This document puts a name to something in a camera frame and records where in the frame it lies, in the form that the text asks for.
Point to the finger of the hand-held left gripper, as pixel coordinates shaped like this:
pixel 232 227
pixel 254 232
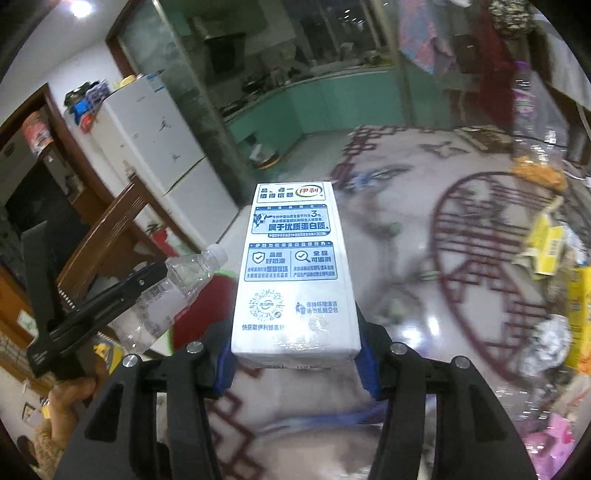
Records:
pixel 134 279

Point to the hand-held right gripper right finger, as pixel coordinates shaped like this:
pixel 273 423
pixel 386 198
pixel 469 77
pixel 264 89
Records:
pixel 367 371

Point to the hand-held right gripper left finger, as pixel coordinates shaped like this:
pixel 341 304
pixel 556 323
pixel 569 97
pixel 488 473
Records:
pixel 226 374

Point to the clear plastic bottle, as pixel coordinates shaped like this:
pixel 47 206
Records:
pixel 171 290

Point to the red bin with green rim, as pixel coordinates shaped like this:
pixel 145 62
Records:
pixel 198 318

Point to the white milk carton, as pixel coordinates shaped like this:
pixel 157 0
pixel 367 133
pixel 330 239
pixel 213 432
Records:
pixel 291 277

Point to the pink snack wrapper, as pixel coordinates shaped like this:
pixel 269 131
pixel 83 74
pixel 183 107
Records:
pixel 551 438

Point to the person's left hand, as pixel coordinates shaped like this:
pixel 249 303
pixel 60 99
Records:
pixel 71 399

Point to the carved wooden chair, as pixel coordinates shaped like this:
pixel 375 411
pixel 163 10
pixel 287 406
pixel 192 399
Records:
pixel 111 221

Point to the yellow plastic toy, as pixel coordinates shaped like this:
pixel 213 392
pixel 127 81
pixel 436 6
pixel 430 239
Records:
pixel 108 353

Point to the printed tablecloth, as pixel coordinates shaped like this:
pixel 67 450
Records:
pixel 415 258

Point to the white refrigerator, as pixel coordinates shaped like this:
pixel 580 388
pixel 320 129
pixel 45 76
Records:
pixel 157 147

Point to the blue and red items pile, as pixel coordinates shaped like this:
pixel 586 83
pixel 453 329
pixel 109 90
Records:
pixel 85 108

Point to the yellow rimmed basin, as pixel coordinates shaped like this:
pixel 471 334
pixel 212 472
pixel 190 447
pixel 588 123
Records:
pixel 265 157

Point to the crumpled silver foil wrapper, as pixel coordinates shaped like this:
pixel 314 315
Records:
pixel 549 346

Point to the yellow item on refrigerator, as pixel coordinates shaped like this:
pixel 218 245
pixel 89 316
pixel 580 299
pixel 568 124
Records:
pixel 124 83

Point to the yellow box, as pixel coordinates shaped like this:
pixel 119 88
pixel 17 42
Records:
pixel 581 318

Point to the flattened yellow carton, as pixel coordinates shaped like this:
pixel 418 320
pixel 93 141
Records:
pixel 547 240

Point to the black range hood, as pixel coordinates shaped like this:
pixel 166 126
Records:
pixel 226 53

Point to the clear bag with orange snacks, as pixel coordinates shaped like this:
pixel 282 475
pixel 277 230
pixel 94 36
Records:
pixel 540 170

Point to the teal kitchen cabinets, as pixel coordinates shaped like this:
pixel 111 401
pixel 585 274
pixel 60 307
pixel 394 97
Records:
pixel 332 101

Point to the red hanging cloth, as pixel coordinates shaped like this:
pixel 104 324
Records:
pixel 496 64

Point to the patterned hanging cloth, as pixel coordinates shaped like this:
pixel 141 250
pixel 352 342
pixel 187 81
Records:
pixel 425 37

